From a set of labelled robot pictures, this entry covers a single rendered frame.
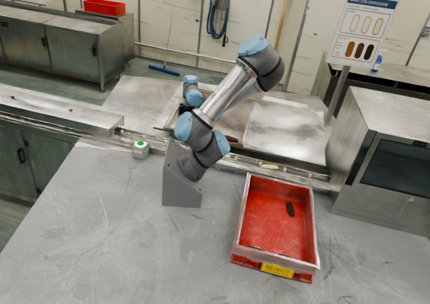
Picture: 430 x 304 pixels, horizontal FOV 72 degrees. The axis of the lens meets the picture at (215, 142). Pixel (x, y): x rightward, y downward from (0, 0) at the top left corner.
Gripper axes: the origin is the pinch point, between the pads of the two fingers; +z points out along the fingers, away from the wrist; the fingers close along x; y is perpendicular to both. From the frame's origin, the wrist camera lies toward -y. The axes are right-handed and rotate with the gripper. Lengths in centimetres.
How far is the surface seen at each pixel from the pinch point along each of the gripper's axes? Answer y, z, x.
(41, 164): 91, 41, -34
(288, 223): -37, 11, 60
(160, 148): 17.0, 7.0, 1.9
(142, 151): 26.9, 5.3, 6.1
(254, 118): -46, 0, -19
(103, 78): 70, 72, -264
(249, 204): -22, 11, 46
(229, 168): -18.9, 8.4, 20.6
